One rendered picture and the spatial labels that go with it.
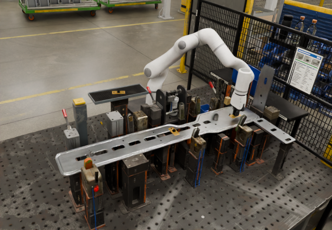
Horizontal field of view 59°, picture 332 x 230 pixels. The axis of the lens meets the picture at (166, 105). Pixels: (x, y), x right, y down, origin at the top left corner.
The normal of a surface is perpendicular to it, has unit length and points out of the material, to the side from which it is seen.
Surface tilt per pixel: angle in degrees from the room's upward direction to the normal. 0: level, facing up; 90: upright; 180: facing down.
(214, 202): 0
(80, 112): 90
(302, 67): 90
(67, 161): 0
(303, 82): 90
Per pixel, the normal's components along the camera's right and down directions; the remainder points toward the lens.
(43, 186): 0.07, -0.86
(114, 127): 0.51, 0.46
